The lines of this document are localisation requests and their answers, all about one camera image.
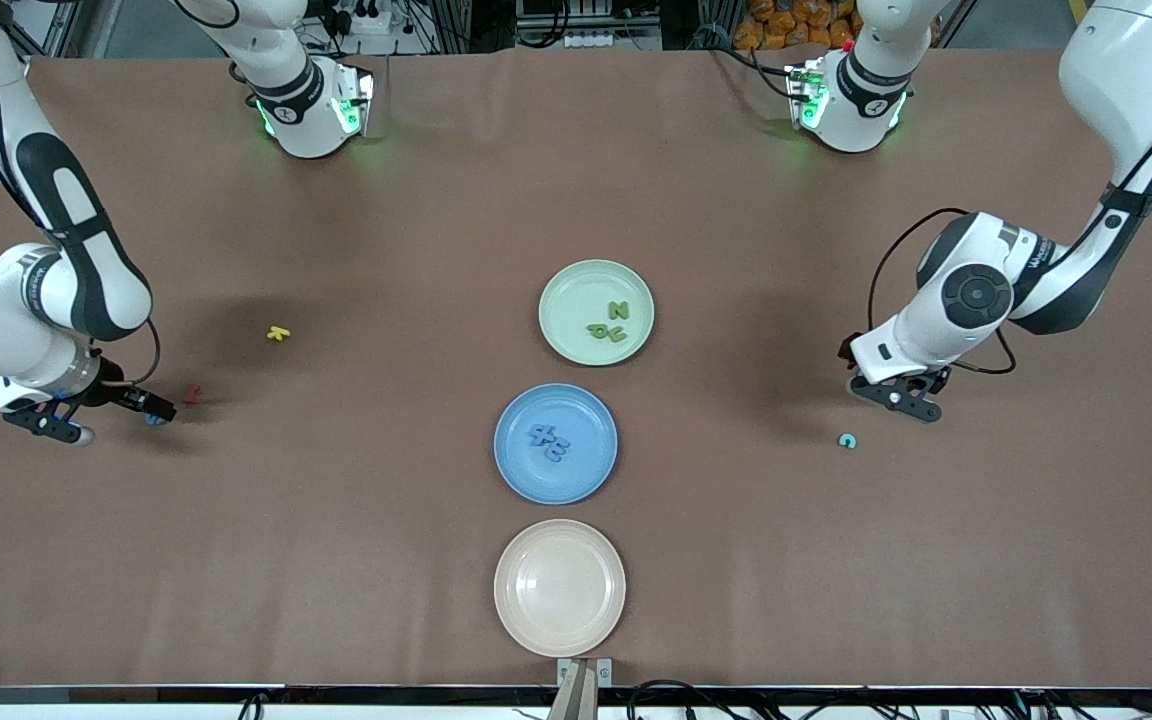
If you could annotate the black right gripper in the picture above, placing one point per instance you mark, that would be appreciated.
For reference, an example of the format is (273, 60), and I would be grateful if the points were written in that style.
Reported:
(128, 398)

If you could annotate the green foam letter N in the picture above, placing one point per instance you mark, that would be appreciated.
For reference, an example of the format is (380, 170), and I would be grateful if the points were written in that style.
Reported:
(619, 311)

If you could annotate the green foam letter P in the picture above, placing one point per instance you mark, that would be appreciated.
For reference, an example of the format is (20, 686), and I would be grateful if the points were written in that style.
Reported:
(597, 330)

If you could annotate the blue foam letter E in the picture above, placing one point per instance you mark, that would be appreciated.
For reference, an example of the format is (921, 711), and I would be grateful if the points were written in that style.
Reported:
(558, 451)

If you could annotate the blue foam digit 6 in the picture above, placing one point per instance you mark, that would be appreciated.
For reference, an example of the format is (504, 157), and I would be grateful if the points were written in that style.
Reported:
(534, 439)

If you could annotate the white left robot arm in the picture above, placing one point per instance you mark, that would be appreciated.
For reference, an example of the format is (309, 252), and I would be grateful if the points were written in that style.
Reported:
(1116, 60)

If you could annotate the yellow foam letter K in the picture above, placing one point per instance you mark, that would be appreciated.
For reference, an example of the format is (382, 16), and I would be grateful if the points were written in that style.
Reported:
(278, 333)

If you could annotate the brown table cover sheet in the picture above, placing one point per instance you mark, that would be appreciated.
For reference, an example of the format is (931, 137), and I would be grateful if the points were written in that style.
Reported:
(836, 560)

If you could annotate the pale green plate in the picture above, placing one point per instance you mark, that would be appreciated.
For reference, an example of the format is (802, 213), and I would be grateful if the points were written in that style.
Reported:
(566, 300)

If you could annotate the blue plate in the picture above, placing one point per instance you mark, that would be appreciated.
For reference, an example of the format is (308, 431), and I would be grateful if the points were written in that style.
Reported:
(586, 480)

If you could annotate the orange objects pile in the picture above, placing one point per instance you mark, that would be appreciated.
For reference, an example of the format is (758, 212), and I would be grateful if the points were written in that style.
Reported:
(786, 25)

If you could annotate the beige plate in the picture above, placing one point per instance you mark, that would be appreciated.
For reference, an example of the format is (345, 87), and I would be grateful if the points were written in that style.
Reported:
(559, 588)

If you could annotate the white power strip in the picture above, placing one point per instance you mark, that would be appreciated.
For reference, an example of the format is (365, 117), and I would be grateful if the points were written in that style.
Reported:
(596, 39)

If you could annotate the power strip with plugs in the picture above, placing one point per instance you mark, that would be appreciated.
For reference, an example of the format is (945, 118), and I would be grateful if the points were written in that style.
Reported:
(366, 18)

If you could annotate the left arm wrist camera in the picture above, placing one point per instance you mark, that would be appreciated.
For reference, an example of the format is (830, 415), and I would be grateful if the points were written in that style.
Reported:
(896, 398)

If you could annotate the dark table edge rail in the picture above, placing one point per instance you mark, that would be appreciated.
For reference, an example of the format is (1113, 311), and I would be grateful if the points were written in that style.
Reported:
(336, 694)

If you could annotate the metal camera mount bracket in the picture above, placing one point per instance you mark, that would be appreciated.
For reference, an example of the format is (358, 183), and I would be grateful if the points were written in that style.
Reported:
(586, 680)

